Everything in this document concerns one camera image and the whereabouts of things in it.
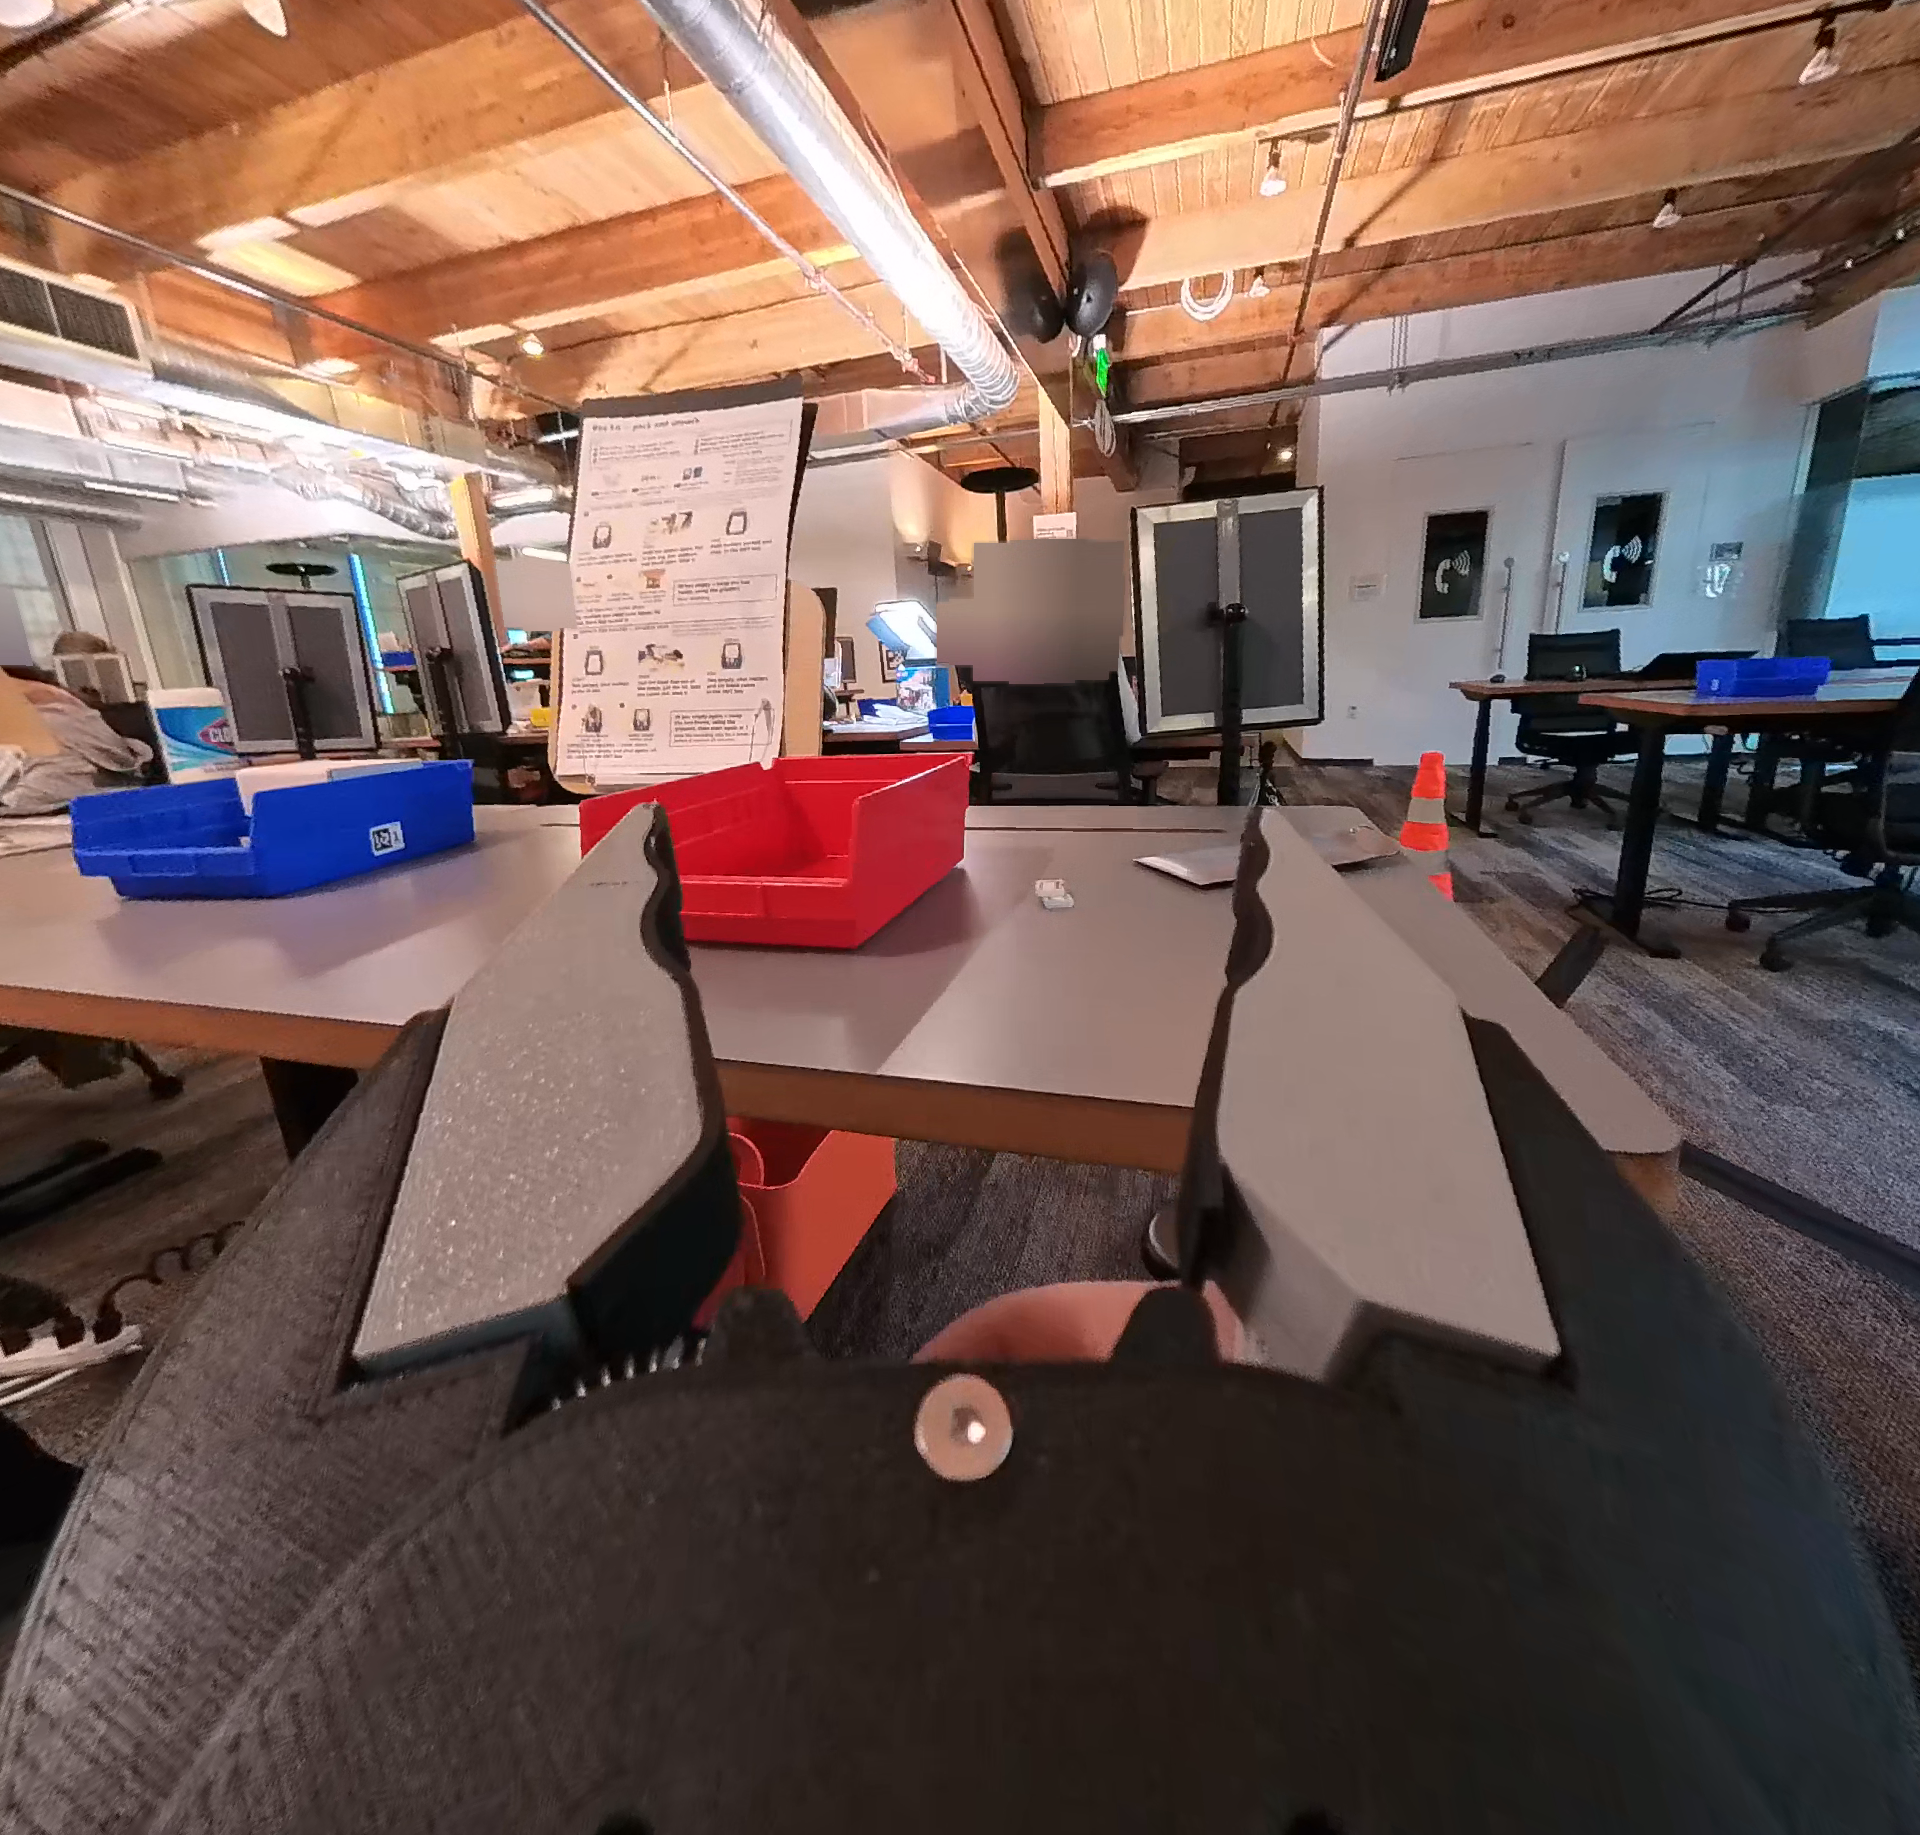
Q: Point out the grey flat pouch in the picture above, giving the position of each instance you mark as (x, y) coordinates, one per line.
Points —
(1335, 839)

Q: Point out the black hanging speaker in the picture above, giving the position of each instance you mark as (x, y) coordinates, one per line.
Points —
(1086, 291)

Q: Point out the blue plastic bin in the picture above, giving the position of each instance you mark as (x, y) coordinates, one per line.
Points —
(346, 824)

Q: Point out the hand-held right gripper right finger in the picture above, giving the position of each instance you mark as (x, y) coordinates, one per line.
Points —
(1366, 1115)

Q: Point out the black office chair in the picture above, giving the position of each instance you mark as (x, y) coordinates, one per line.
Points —
(1050, 734)
(1852, 815)
(1567, 710)

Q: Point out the orange traffic cone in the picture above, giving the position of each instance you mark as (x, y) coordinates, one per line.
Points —
(1427, 815)

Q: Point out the wooden sheet board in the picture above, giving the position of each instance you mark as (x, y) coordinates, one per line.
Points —
(805, 666)

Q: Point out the silver ventilation duct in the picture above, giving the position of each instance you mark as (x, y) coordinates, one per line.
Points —
(840, 171)

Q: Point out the small blue bin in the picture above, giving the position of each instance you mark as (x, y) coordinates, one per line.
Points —
(1761, 676)

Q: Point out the wooden office desk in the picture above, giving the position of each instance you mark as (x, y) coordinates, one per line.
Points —
(1515, 689)
(1665, 710)

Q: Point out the printed instruction sheet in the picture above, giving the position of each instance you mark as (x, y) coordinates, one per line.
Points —
(682, 590)

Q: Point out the red fabric bag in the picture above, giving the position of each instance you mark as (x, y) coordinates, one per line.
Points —
(816, 1206)

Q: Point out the wipes canister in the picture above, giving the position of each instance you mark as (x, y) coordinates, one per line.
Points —
(191, 738)

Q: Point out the grey calibration panel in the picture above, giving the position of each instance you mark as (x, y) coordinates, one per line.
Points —
(1231, 614)
(450, 650)
(285, 666)

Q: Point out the computer monitor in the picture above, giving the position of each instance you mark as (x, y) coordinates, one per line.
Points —
(902, 636)

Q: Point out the red plastic bin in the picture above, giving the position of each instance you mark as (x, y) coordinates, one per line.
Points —
(840, 860)

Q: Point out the black phone sign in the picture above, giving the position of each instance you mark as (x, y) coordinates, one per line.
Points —
(1623, 552)
(1452, 564)

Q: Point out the white power strip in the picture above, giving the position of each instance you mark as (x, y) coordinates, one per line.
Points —
(61, 1357)

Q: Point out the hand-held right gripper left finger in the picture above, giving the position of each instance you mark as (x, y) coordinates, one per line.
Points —
(541, 1115)

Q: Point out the white cardboard box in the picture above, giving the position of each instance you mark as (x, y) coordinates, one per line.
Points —
(307, 782)

